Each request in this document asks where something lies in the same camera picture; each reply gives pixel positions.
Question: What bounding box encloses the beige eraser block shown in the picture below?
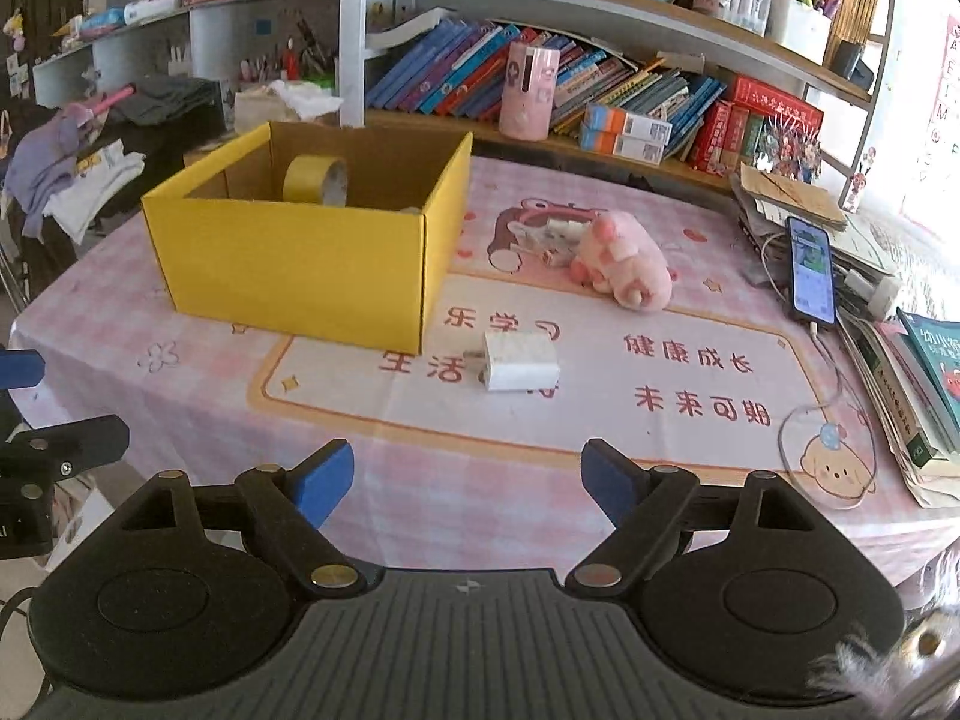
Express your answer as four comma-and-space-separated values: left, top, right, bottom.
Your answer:
464, 332, 560, 394

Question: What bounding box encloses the pink plush pig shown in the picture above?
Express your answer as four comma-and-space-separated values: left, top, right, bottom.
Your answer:
569, 210, 672, 314

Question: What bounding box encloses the staples box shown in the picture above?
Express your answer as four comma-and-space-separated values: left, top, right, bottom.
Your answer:
526, 236, 579, 268

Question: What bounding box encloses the white spray bottle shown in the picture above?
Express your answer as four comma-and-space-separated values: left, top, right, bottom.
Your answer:
524, 218, 589, 249

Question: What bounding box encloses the yellow tape roll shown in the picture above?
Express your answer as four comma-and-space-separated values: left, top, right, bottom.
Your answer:
281, 154, 348, 208

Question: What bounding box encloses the pink checkered tablecloth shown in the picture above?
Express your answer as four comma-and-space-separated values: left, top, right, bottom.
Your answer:
11, 160, 958, 582

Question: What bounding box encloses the pile of clothes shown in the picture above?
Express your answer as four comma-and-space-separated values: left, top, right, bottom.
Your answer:
3, 75, 224, 241

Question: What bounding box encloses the black smartphone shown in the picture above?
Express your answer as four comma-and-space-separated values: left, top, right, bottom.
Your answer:
786, 216, 836, 327

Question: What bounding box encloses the yellow cardboard box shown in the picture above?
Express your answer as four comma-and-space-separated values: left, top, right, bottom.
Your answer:
142, 122, 473, 355

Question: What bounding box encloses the stack of books right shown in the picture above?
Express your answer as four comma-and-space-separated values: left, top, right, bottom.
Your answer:
836, 310, 958, 509

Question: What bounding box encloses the white power adapter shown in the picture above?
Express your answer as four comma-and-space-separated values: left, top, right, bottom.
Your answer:
843, 268, 900, 322

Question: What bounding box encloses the teal children's book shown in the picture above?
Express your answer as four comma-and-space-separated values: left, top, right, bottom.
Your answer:
896, 309, 958, 449

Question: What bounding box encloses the brown envelope paper stack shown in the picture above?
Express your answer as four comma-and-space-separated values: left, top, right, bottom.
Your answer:
739, 163, 848, 229

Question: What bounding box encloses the orange white box lower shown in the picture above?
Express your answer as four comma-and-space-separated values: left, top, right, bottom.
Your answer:
579, 128, 664, 166

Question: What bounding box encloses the orange white box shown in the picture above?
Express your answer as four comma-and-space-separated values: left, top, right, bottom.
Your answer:
583, 103, 672, 145
579, 128, 664, 166

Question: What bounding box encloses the tissue box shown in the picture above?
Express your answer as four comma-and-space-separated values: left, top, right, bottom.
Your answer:
233, 80, 343, 135

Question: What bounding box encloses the orange white box upper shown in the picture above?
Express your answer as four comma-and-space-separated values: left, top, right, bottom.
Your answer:
583, 103, 672, 145

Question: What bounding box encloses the red dictionary book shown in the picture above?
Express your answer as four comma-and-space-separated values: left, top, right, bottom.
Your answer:
727, 75, 823, 132

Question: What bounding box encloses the pink cylindrical dispenser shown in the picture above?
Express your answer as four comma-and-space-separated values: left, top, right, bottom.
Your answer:
498, 41, 560, 142

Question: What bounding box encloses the white wooden bookshelf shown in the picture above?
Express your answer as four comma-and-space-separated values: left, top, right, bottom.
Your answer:
29, 0, 902, 197

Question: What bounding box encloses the white pen holder box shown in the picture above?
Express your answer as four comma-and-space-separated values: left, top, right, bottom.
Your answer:
766, 0, 832, 64

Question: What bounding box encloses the white charging cable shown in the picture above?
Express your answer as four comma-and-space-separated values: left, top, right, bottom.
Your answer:
760, 230, 879, 511

